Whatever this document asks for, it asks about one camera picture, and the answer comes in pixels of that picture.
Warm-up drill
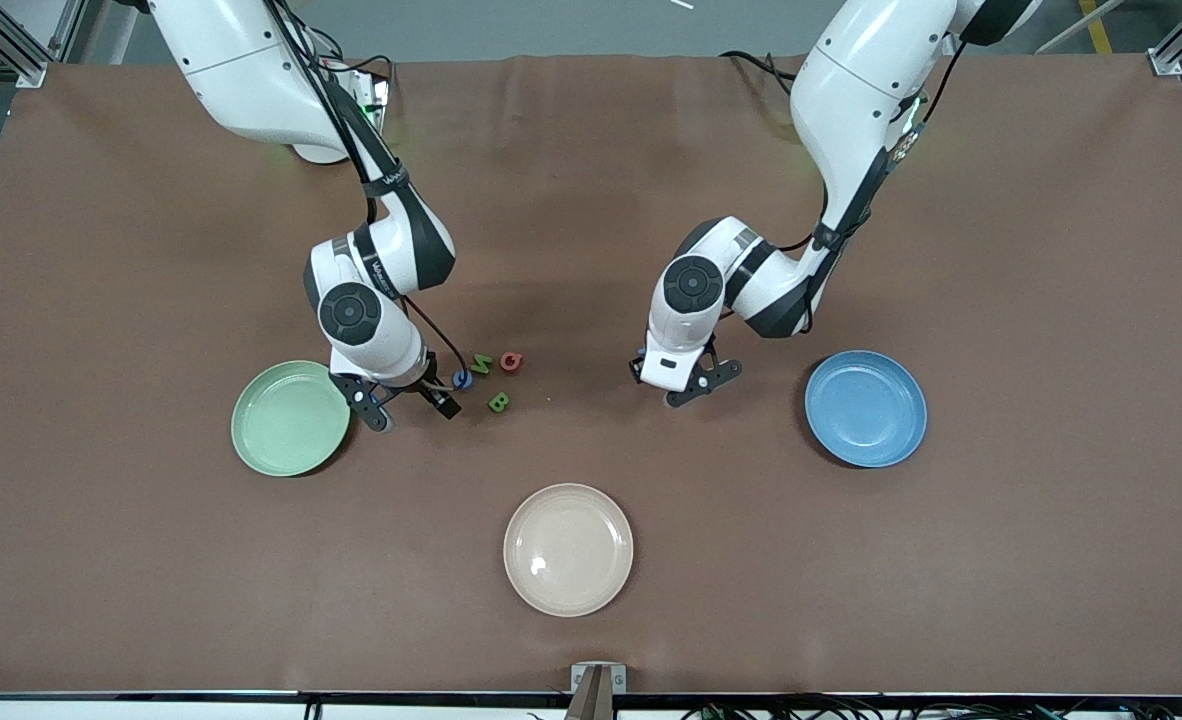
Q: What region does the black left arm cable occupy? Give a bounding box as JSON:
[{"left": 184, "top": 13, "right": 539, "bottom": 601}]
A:
[{"left": 796, "top": 40, "right": 957, "bottom": 336}]

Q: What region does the black base cable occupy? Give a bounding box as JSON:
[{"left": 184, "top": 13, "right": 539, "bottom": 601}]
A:
[{"left": 718, "top": 48, "right": 802, "bottom": 86}]

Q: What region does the grey metal mount bracket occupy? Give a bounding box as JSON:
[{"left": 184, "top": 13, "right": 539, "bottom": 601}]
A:
[{"left": 566, "top": 662, "right": 628, "bottom": 720}]

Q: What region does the beige plate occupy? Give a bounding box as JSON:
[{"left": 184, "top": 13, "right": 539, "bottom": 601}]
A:
[{"left": 503, "top": 483, "right": 635, "bottom": 618}]

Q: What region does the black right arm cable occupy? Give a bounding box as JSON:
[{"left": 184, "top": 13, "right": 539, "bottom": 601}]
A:
[{"left": 266, "top": 0, "right": 472, "bottom": 396}]

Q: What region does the brown table mat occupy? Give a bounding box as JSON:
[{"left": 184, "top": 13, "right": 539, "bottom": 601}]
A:
[{"left": 0, "top": 50, "right": 1182, "bottom": 696}]

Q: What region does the yellow floor tape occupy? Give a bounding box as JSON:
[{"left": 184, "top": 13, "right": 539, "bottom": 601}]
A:
[{"left": 1079, "top": 0, "right": 1114, "bottom": 55}]

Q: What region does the white table edge rail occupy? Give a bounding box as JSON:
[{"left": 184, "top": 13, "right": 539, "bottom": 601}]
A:
[{"left": 0, "top": 692, "right": 1182, "bottom": 720}]

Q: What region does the pale green plate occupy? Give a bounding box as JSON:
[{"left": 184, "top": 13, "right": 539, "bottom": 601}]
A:
[{"left": 230, "top": 360, "right": 353, "bottom": 478}]

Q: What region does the blue plate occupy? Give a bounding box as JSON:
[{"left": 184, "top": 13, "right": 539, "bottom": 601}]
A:
[{"left": 804, "top": 349, "right": 929, "bottom": 469}]

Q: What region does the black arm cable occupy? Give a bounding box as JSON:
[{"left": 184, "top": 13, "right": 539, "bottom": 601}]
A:
[
  {"left": 266, "top": 0, "right": 472, "bottom": 396},
  {"left": 796, "top": 40, "right": 957, "bottom": 336}
]

